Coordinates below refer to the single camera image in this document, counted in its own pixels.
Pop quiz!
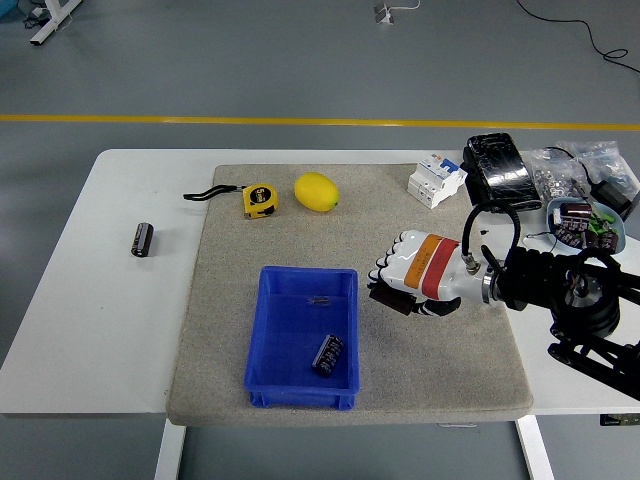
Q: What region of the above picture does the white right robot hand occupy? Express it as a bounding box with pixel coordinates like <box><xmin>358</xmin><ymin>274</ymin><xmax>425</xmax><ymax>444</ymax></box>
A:
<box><xmin>368</xmin><ymin>228</ymin><xmax>486</xmax><ymax>319</ymax></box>

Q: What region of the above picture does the dark brown ribbed battery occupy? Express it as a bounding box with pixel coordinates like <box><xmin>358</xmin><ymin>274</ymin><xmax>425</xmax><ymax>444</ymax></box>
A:
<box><xmin>369</xmin><ymin>285</ymin><xmax>419</xmax><ymax>316</ymax></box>

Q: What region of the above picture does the black printed cylindrical battery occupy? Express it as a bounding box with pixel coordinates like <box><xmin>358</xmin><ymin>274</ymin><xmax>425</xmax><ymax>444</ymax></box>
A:
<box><xmin>311</xmin><ymin>333</ymin><xmax>345</xmax><ymax>378</ymax></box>

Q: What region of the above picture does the black wrapped box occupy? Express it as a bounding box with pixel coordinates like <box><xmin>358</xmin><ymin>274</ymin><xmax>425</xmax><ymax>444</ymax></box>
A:
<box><xmin>460</xmin><ymin>132</ymin><xmax>545</xmax><ymax>215</ymax></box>

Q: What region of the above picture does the blue plastic box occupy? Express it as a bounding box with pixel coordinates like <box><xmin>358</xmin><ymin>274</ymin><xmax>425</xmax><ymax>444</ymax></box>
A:
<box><xmin>243</xmin><ymin>265</ymin><xmax>361</xmax><ymax>410</ymax></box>

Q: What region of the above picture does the white circuit breaker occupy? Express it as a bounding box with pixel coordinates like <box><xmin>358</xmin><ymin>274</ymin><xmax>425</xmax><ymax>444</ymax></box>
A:
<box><xmin>406</xmin><ymin>154</ymin><xmax>469</xmax><ymax>210</ymax></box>

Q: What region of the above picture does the grey-brown mat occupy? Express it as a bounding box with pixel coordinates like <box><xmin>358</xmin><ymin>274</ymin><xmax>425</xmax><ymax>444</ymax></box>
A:
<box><xmin>166</xmin><ymin>164</ymin><xmax>534</xmax><ymax>428</ymax></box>

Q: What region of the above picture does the yellow lemon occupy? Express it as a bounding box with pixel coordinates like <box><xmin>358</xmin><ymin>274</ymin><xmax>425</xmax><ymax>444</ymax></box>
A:
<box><xmin>293</xmin><ymin>171</ymin><xmax>341</xmax><ymax>214</ymax></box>

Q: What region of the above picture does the clear bag of nuts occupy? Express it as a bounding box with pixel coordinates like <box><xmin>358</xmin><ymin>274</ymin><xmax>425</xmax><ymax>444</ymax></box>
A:
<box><xmin>524</xmin><ymin>148</ymin><xmax>594</xmax><ymax>201</ymax></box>

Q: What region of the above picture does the large brown printed capacitor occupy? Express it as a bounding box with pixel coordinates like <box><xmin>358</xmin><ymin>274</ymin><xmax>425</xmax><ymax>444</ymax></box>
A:
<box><xmin>558</xmin><ymin>201</ymin><xmax>594</xmax><ymax>232</ymax></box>

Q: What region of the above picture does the yellow tape measure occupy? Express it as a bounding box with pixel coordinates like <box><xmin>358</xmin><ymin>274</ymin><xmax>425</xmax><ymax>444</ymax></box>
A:
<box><xmin>182</xmin><ymin>183</ymin><xmax>280</xmax><ymax>220</ymax></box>

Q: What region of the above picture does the green plastic part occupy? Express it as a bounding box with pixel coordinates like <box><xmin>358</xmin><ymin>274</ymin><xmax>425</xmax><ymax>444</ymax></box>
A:
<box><xmin>589</xmin><ymin>213</ymin><xmax>619</xmax><ymax>235</ymax></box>

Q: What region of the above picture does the dark capacitor in bowl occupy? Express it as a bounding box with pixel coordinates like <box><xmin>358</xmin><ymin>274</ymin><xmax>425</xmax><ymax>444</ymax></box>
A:
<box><xmin>584</xmin><ymin>229</ymin><xmax>621</xmax><ymax>254</ymax></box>

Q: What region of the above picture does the light blue bowl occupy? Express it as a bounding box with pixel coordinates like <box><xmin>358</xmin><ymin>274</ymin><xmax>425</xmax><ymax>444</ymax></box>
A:
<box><xmin>545</xmin><ymin>198</ymin><xmax>630</xmax><ymax>256</ymax></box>

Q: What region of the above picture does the black power adapter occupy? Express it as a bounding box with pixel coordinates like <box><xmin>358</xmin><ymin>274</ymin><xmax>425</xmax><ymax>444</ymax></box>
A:
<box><xmin>589</xmin><ymin>179</ymin><xmax>640</xmax><ymax>221</ymax></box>

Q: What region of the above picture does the clear bag of screws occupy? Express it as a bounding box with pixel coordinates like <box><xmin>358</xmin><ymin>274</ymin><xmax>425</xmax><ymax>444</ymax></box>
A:
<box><xmin>555</xmin><ymin>140</ymin><xmax>629</xmax><ymax>189</ymax></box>

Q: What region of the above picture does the white table leg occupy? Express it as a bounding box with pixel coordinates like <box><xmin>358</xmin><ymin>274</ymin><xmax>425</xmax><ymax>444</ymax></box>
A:
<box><xmin>516</xmin><ymin>415</ymin><xmax>555</xmax><ymax>480</ymax></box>
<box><xmin>153</xmin><ymin>418</ymin><xmax>187</xmax><ymax>480</ymax></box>

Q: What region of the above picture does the white table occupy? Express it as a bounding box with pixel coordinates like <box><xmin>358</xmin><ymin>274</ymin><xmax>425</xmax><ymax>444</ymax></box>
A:
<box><xmin>0</xmin><ymin>148</ymin><xmax>640</xmax><ymax>416</ymax></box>

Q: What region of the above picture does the black floor cable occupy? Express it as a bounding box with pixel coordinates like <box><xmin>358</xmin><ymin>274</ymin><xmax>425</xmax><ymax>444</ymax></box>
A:
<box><xmin>514</xmin><ymin>0</ymin><xmax>640</xmax><ymax>76</ymax></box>

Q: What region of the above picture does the white floor stand frame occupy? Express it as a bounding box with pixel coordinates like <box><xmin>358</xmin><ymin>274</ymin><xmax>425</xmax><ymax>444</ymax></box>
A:
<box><xmin>29</xmin><ymin>0</ymin><xmax>84</xmax><ymax>49</ymax></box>

